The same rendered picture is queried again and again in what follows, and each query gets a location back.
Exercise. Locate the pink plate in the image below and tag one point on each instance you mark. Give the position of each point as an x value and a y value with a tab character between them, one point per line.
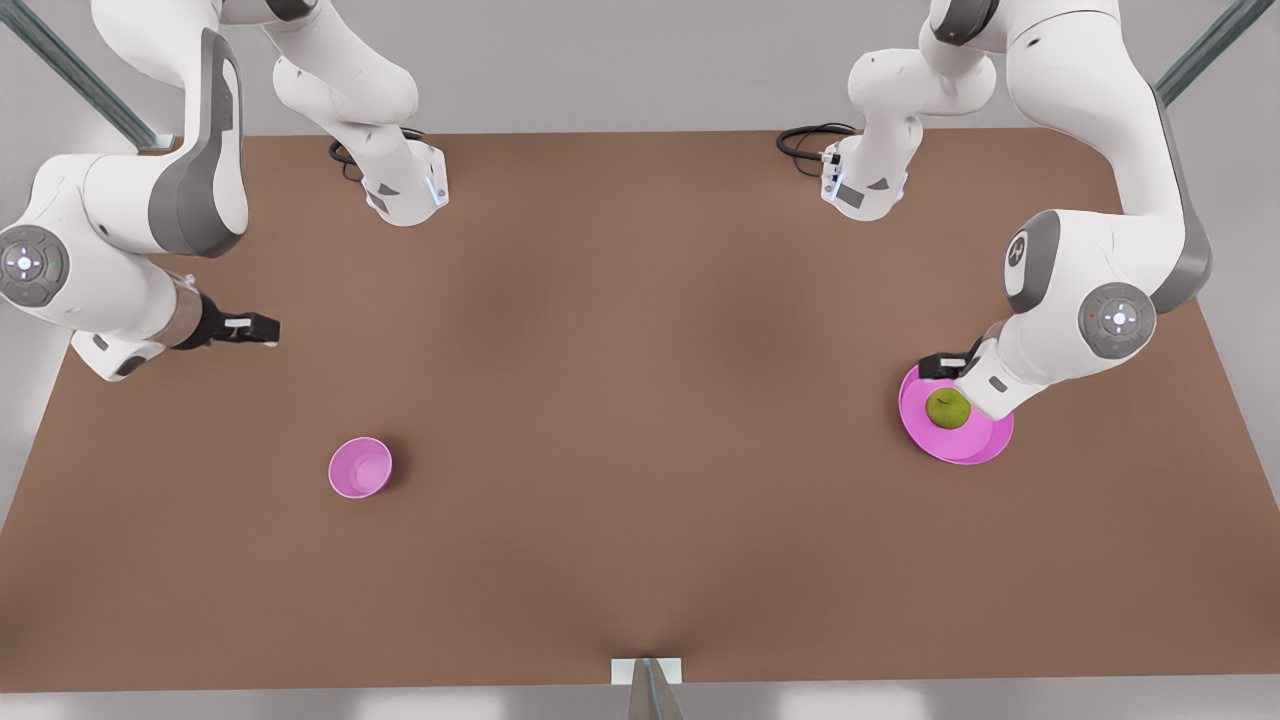
955	440

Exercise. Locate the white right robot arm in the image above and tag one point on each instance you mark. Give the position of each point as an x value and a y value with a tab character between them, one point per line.
120	210

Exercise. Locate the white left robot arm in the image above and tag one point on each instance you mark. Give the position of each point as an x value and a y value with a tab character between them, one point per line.
1090	250

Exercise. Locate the green apple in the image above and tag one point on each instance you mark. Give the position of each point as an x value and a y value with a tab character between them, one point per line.
948	408

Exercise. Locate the silver frame post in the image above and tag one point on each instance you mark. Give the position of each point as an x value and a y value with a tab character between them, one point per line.
648	690
1205	45
75	70

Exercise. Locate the pink bowl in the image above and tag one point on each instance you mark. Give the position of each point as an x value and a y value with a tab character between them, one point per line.
360	467

